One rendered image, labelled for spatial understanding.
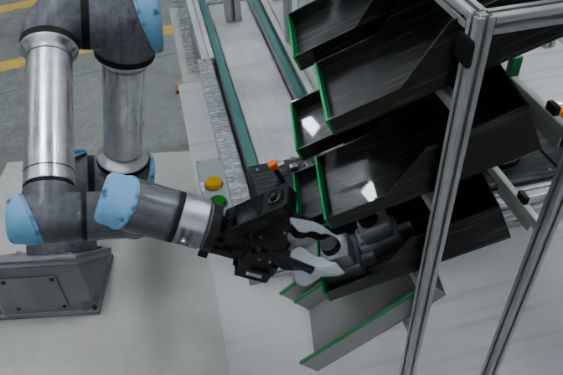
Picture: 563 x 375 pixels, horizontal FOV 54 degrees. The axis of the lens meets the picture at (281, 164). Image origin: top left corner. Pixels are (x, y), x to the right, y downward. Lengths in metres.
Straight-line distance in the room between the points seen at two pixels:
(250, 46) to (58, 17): 1.13
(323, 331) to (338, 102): 0.50
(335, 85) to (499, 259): 0.82
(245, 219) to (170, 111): 2.66
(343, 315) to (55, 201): 0.52
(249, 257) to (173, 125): 2.53
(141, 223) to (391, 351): 0.65
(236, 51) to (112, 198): 1.35
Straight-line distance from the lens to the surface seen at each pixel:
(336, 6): 0.87
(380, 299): 0.99
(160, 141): 3.19
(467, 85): 0.61
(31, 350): 1.35
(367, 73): 0.71
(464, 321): 1.30
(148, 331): 1.29
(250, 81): 1.87
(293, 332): 1.24
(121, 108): 1.18
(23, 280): 1.30
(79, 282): 1.27
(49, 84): 0.98
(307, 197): 1.02
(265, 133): 1.63
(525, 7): 0.61
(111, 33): 1.06
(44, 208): 0.87
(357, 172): 0.81
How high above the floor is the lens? 1.90
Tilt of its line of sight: 41 degrees down
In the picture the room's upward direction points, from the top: 3 degrees counter-clockwise
